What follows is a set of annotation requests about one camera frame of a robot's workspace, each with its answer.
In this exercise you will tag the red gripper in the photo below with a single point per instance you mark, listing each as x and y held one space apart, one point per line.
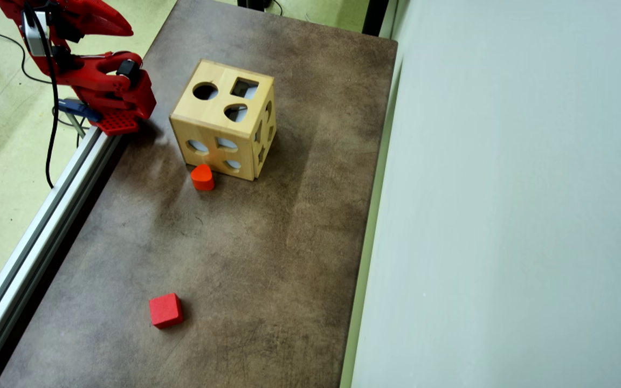
107 22

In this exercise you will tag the aluminium profile rail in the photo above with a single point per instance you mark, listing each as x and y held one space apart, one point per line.
35 237

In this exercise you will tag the red robot arm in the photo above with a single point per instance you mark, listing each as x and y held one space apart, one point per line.
105 81

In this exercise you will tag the blue clamp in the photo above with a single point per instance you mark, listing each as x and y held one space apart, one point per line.
73 106

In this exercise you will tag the red cube block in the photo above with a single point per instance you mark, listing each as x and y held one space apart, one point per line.
166 312

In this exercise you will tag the dark vertical post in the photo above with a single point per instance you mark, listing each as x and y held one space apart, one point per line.
375 16

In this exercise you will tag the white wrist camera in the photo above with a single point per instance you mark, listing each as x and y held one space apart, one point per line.
30 37

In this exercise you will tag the orange heart shaped block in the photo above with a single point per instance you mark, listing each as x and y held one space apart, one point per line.
202 180

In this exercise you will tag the wooden shape sorter box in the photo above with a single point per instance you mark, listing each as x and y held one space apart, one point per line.
197 116

